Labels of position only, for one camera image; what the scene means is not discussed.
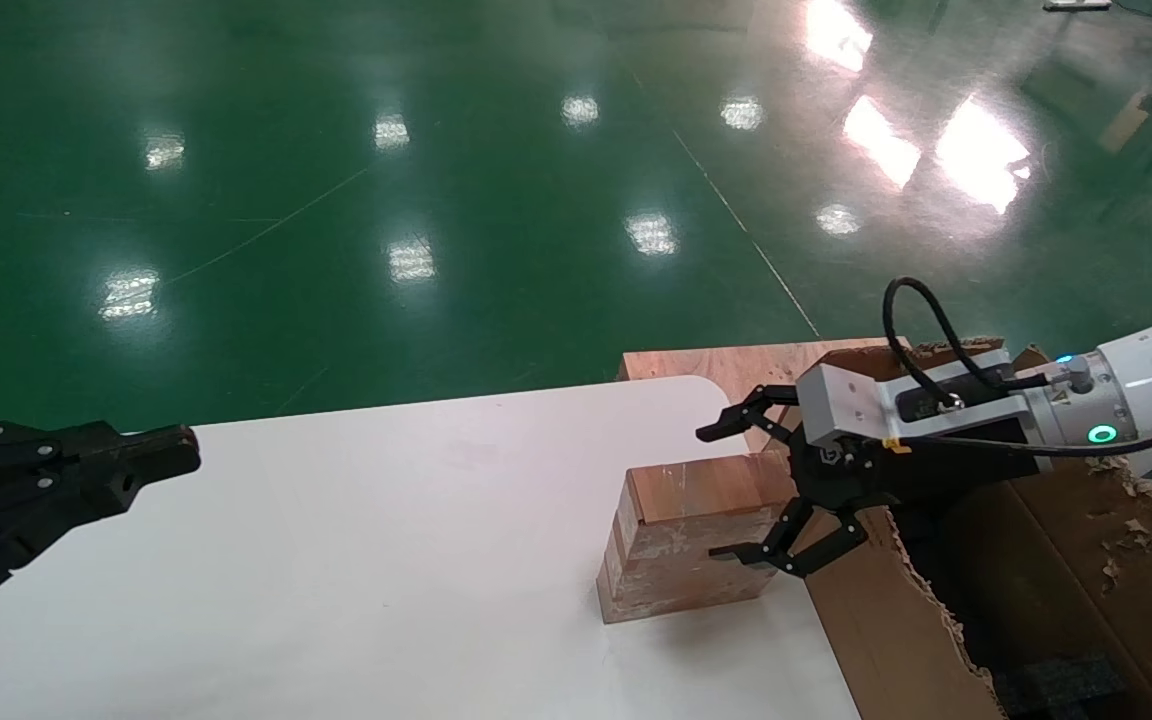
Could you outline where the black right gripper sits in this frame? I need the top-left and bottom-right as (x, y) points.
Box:
(696, 384), (949, 580)

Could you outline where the small brown cardboard box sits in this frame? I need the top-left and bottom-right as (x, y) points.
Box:
(596, 452), (799, 626)

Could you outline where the plywood board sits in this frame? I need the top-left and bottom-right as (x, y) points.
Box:
(619, 338), (899, 457)

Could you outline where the black foam block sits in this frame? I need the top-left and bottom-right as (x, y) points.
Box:
(994, 655), (1129, 720)

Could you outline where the long black arm cable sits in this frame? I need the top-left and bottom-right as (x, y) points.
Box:
(911, 392), (1152, 460)

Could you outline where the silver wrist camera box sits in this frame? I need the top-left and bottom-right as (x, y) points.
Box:
(796, 358), (1037, 453)

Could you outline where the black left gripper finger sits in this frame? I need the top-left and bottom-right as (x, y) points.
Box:
(0, 408), (202, 503)
(0, 455), (202, 633)

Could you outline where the big open cardboard box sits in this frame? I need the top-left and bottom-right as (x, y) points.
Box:
(804, 338), (1152, 720)

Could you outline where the black looped camera cable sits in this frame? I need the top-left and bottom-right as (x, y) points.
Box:
(882, 277), (1053, 399)

